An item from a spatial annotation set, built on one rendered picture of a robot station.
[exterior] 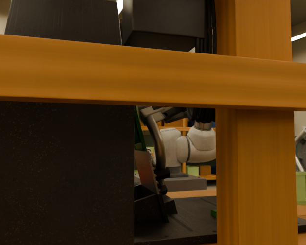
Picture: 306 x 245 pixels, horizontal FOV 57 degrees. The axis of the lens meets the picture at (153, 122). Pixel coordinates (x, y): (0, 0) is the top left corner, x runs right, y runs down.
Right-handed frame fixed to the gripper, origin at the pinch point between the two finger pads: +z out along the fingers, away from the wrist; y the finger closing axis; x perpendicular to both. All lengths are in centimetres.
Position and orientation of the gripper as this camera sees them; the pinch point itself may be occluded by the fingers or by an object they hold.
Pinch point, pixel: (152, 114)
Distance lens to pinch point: 87.1
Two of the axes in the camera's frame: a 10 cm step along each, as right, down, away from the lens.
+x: 4.7, 6.1, -6.3
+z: -8.8, 3.4, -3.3
